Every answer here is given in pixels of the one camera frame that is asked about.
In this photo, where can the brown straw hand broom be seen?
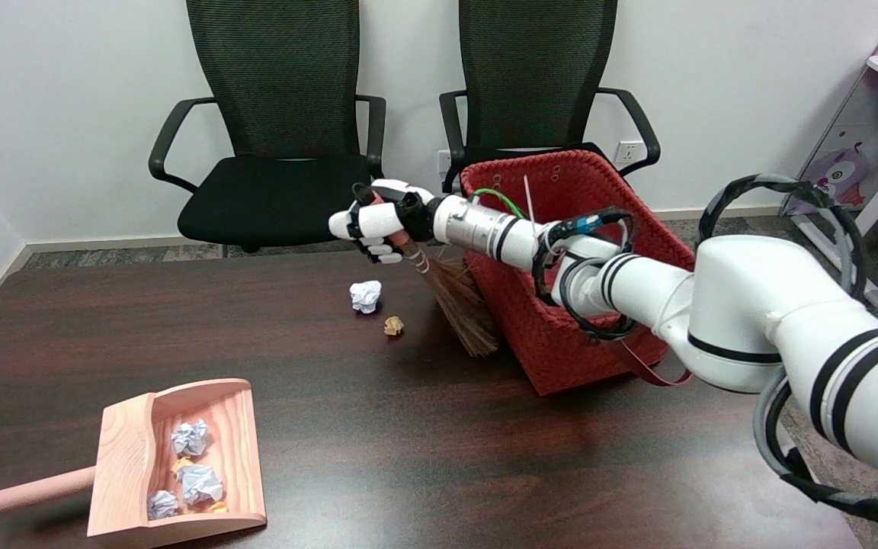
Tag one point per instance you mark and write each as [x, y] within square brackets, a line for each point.
[462, 305]

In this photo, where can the wooden dustpan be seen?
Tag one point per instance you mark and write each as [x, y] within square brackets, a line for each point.
[126, 450]

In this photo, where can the small brown paper ball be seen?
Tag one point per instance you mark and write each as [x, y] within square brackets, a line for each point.
[393, 325]
[182, 463]
[218, 506]

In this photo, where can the white paper ball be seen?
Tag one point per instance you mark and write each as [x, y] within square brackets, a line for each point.
[190, 437]
[163, 504]
[365, 296]
[200, 483]

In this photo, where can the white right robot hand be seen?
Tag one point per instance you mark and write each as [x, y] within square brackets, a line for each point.
[378, 221]

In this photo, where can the white wall socket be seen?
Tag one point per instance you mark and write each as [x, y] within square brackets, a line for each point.
[628, 152]
[443, 160]

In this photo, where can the white zip tie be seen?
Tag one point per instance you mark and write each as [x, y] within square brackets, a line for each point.
[528, 202]

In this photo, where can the red woven basket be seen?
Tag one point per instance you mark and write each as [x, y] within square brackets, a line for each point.
[553, 351]

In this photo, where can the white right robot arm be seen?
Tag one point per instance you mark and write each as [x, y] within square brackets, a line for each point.
[751, 305]

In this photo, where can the black mesh office chair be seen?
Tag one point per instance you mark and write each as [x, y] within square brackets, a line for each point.
[530, 46]
[271, 76]

